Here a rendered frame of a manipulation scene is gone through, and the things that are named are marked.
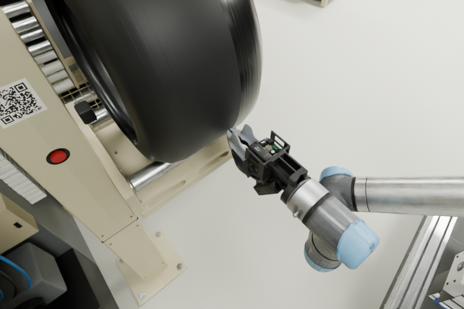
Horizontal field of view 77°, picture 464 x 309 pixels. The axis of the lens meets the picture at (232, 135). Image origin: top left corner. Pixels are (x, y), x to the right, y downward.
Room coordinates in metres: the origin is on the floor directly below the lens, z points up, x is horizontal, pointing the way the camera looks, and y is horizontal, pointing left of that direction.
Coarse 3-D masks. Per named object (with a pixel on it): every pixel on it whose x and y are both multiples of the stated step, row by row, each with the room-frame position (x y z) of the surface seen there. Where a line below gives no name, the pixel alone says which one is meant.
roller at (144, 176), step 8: (184, 160) 0.44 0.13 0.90; (144, 168) 0.40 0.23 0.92; (152, 168) 0.40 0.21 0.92; (160, 168) 0.40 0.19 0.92; (168, 168) 0.41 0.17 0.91; (136, 176) 0.38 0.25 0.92; (144, 176) 0.38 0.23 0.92; (152, 176) 0.38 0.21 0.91; (160, 176) 0.39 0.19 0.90; (136, 184) 0.36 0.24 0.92; (144, 184) 0.36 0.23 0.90
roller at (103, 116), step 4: (100, 108) 0.62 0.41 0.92; (104, 108) 0.62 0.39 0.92; (96, 112) 0.60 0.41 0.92; (100, 112) 0.60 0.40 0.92; (104, 112) 0.60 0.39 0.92; (100, 116) 0.59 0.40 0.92; (104, 116) 0.59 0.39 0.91; (108, 116) 0.60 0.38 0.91; (96, 120) 0.58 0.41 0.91; (100, 120) 0.58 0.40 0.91; (104, 120) 0.59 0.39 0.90; (92, 124) 0.57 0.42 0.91; (96, 124) 0.57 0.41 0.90; (100, 124) 0.58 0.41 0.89
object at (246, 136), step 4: (244, 124) 0.40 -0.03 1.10; (248, 124) 0.40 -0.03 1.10; (232, 128) 0.42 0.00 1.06; (244, 128) 0.40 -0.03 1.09; (248, 128) 0.39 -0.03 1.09; (236, 132) 0.41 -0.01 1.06; (240, 132) 0.41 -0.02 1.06; (244, 132) 0.40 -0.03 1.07; (248, 132) 0.39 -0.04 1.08; (252, 132) 0.38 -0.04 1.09; (240, 136) 0.40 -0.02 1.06; (244, 136) 0.40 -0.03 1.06; (248, 136) 0.39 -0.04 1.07; (252, 136) 0.38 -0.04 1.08; (240, 140) 0.39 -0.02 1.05; (244, 140) 0.39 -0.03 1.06; (248, 140) 0.39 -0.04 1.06; (252, 140) 0.38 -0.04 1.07; (256, 140) 0.37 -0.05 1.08; (244, 144) 0.39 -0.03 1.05; (248, 144) 0.38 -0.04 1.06
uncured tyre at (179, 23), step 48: (48, 0) 0.65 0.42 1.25; (96, 0) 0.40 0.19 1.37; (144, 0) 0.40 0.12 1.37; (192, 0) 0.44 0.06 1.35; (240, 0) 0.48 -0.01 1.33; (96, 48) 0.39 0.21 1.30; (144, 48) 0.36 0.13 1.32; (192, 48) 0.39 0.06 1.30; (240, 48) 0.43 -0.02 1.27; (144, 96) 0.33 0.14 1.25; (192, 96) 0.35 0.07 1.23; (240, 96) 0.41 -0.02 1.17; (144, 144) 0.35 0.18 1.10; (192, 144) 0.34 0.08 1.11
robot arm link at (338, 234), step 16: (320, 208) 0.21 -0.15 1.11; (336, 208) 0.20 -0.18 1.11; (304, 224) 0.19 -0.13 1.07; (320, 224) 0.18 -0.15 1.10; (336, 224) 0.18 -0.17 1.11; (352, 224) 0.18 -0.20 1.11; (320, 240) 0.17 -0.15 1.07; (336, 240) 0.16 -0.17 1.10; (352, 240) 0.15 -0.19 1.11; (368, 240) 0.15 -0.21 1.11; (336, 256) 0.14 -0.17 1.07; (352, 256) 0.13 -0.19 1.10; (368, 256) 0.13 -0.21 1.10
